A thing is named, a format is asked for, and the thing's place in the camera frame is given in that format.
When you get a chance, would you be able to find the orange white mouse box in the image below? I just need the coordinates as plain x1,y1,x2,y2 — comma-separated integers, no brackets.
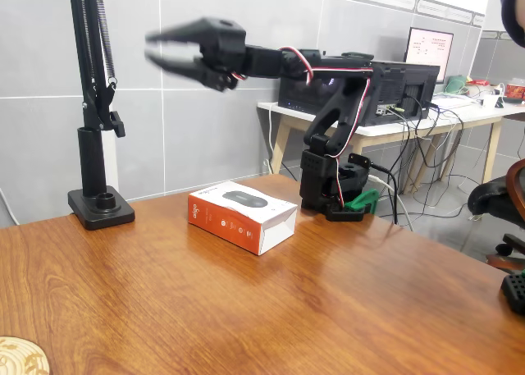
187,181,299,256

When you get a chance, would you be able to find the computer monitor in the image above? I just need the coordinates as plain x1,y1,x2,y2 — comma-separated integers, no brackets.
403,27,454,85

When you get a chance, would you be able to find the stack of papers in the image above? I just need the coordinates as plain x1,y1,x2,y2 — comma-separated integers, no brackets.
430,92,473,108

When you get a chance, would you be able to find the black second arm base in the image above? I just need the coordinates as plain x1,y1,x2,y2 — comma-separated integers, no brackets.
500,268,525,314

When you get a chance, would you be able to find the white table with wooden legs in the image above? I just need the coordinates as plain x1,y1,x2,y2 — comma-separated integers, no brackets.
256,99,525,195

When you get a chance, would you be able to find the round wooden coaster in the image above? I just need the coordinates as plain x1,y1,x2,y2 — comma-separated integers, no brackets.
0,336,51,375

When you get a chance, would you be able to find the green plastic clamp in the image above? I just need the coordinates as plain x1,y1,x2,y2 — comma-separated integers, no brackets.
343,188,379,216

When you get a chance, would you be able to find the black office chair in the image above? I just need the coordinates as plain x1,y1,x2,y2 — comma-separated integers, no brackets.
467,158,525,276

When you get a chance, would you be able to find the black cable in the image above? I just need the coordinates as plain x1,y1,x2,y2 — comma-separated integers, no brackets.
370,162,399,225

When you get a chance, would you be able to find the black computer case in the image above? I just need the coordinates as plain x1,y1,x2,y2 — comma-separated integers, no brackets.
278,61,441,126

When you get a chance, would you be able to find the person in dark clothing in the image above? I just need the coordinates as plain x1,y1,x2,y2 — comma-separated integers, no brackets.
494,0,525,48

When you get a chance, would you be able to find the black spring boom stand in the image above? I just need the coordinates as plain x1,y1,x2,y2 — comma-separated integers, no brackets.
66,0,136,231

